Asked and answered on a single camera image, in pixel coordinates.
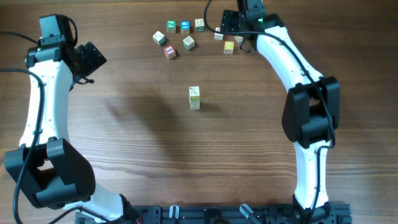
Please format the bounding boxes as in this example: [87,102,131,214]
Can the blue top block left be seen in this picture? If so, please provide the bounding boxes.
[180,21,190,34]

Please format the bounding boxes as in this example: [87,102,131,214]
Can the white picture block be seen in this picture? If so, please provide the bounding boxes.
[214,27,223,40]

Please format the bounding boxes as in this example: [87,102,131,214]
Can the white block teal side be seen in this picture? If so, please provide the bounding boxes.
[152,31,166,45]

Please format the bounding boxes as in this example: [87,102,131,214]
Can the red I block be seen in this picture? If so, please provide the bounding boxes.
[164,45,177,60]

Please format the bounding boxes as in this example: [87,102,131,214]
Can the white block centre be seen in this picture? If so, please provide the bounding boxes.
[183,36,195,50]

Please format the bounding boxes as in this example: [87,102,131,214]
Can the white block green side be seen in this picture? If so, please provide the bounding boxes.
[195,19,205,32]

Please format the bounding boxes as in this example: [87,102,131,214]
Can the white block yellow side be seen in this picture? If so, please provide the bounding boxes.
[188,86,200,101]

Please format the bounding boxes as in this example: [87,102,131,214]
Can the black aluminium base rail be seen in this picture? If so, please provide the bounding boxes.
[75,203,352,224]

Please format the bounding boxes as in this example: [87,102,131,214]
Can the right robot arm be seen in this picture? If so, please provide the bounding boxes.
[219,1,340,220]

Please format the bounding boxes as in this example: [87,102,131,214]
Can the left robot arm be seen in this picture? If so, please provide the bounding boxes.
[4,14,142,223]

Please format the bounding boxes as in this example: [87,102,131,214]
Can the green n block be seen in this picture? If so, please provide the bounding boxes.
[190,100,200,105]
[166,20,177,34]

